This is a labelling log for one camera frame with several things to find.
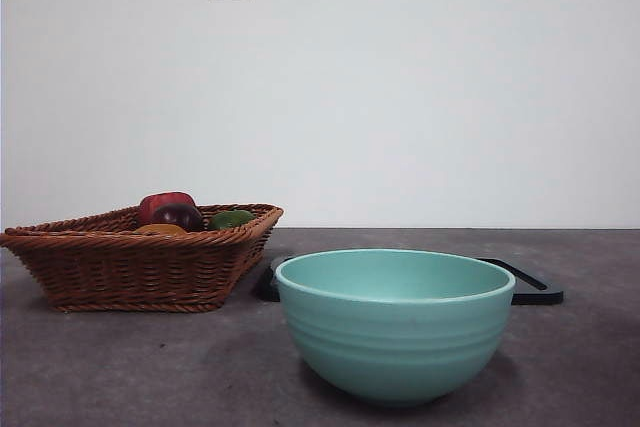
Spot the orange-brown kiwifruit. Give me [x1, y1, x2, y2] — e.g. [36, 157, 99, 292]
[133, 223, 189, 237]

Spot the brown wicker basket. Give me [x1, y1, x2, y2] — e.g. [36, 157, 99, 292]
[0, 203, 285, 313]

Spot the teal ribbed bowl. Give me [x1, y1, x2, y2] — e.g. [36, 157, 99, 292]
[274, 248, 517, 409]

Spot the green avocado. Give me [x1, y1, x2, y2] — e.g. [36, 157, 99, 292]
[207, 209, 256, 231]

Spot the dark rectangular tray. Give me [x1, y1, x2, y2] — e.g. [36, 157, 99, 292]
[255, 255, 565, 306]

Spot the red apple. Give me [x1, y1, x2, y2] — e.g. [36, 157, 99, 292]
[138, 191, 197, 226]

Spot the dark purple plum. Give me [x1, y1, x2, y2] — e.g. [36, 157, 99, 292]
[151, 203, 205, 232]

